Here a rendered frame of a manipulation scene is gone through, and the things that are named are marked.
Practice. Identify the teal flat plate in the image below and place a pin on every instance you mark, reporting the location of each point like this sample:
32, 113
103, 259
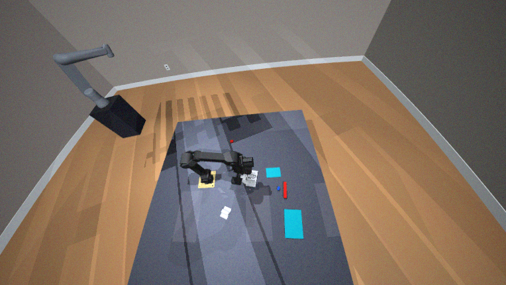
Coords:
293, 224

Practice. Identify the cyan flat rectangular plate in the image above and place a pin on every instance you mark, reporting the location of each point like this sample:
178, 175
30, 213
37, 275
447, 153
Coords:
273, 172

